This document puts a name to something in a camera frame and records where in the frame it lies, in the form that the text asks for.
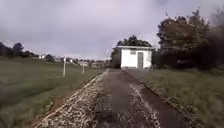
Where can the small white hut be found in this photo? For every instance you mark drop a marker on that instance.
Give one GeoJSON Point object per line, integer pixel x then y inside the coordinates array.
{"type": "Point", "coordinates": [131, 59]}

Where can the row of distant houses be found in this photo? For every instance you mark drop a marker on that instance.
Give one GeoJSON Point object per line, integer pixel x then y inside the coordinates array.
{"type": "Point", "coordinates": [83, 62]}

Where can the grey gravel path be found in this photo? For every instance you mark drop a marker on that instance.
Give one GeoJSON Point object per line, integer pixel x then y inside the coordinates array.
{"type": "Point", "coordinates": [116, 100]}

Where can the brownish tree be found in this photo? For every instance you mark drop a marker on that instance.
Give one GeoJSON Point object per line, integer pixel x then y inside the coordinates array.
{"type": "Point", "coordinates": [181, 40]}

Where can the green grass verge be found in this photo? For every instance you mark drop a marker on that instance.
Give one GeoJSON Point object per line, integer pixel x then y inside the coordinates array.
{"type": "Point", "coordinates": [193, 90]}

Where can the green grass field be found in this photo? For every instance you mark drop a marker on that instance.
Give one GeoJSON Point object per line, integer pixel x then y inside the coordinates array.
{"type": "Point", "coordinates": [30, 86]}

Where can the distant dark trees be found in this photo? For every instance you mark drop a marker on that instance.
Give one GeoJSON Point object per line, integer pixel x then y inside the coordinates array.
{"type": "Point", "coordinates": [15, 50]}

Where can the bare bushy tree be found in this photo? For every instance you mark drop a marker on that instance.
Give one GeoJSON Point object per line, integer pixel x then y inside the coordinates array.
{"type": "Point", "coordinates": [216, 43]}

